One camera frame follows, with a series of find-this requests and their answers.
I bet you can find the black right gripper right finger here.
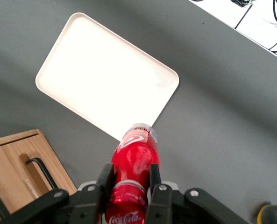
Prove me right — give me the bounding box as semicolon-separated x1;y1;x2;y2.
145;163;174;224

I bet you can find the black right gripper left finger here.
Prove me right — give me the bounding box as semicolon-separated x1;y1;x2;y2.
69;163;115;224

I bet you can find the red coke bottle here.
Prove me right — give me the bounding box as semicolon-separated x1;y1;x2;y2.
105;123;161;224

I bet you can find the cream rectangular tray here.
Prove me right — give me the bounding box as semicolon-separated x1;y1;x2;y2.
35;12;180;142

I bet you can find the lower wooden drawer front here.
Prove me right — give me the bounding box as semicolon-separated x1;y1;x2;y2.
1;134;78;204

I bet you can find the wooden drawer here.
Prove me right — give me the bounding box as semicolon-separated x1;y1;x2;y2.
1;134;78;204
0;147;40;224

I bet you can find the wooden drawer cabinet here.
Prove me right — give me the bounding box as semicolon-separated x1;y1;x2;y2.
0;128;78;224

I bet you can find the upper wooden drawer front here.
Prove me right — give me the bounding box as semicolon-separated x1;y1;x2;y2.
0;147;40;224

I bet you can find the yellow lemon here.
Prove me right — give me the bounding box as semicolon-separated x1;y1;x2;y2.
256;201;277;224

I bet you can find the black lower drawer handle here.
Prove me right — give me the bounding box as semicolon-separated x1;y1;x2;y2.
25;158;58;191

